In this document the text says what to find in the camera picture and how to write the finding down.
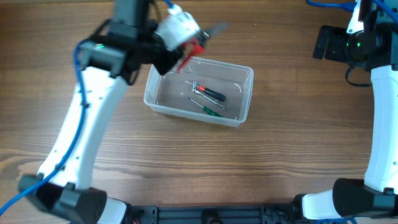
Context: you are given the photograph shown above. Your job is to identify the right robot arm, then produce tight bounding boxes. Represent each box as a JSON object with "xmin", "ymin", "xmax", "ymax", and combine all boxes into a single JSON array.
[{"xmin": 290, "ymin": 0, "xmax": 397, "ymax": 223}]

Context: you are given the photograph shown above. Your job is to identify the red handled cutters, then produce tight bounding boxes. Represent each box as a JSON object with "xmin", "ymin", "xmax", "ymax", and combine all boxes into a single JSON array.
[{"xmin": 177, "ymin": 22, "xmax": 228, "ymax": 73}]

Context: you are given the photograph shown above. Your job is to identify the silver socket wrench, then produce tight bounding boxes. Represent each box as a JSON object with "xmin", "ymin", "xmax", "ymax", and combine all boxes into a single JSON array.
[{"xmin": 192, "ymin": 87, "xmax": 226, "ymax": 110}]

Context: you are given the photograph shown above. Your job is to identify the green handled screwdriver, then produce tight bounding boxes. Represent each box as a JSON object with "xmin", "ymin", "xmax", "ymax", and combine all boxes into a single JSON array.
[{"xmin": 187, "ymin": 97, "xmax": 222, "ymax": 118}]

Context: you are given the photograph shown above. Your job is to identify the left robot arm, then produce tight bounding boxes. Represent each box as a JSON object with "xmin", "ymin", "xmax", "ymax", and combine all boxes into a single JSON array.
[{"xmin": 18, "ymin": 1, "xmax": 200, "ymax": 223}]

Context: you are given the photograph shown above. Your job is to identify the black red handled screwdriver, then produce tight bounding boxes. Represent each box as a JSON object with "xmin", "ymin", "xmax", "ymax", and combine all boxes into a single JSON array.
[{"xmin": 186, "ymin": 81, "xmax": 226, "ymax": 101}]

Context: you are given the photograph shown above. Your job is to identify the clear plastic container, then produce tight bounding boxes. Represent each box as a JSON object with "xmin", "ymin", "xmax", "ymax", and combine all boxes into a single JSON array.
[{"xmin": 144, "ymin": 57, "xmax": 254, "ymax": 127}]

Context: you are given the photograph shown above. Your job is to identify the left blue cable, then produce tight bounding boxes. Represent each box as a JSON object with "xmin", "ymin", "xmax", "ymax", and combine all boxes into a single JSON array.
[{"xmin": 0, "ymin": 40, "xmax": 91, "ymax": 218}]

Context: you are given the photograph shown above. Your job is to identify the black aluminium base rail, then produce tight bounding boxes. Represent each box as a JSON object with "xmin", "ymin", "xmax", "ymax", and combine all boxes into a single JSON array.
[{"xmin": 127, "ymin": 202, "xmax": 358, "ymax": 224}]

